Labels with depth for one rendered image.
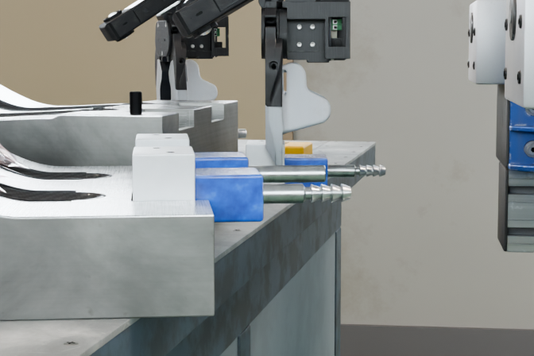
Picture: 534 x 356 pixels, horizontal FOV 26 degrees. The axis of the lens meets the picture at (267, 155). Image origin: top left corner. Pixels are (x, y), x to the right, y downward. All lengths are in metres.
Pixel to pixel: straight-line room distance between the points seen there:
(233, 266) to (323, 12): 0.30
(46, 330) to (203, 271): 0.09
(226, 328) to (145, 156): 0.41
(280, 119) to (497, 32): 0.31
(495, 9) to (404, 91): 2.16
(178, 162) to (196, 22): 0.41
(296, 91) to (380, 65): 2.36
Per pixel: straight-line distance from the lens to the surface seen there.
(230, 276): 0.84
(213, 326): 1.00
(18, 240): 0.62
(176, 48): 1.48
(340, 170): 1.09
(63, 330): 0.60
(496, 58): 1.25
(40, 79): 3.52
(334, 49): 1.05
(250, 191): 0.67
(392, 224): 3.44
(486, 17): 1.25
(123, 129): 0.92
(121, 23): 1.48
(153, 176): 0.67
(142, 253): 0.61
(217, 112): 1.10
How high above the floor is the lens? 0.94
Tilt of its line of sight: 5 degrees down
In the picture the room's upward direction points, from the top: straight up
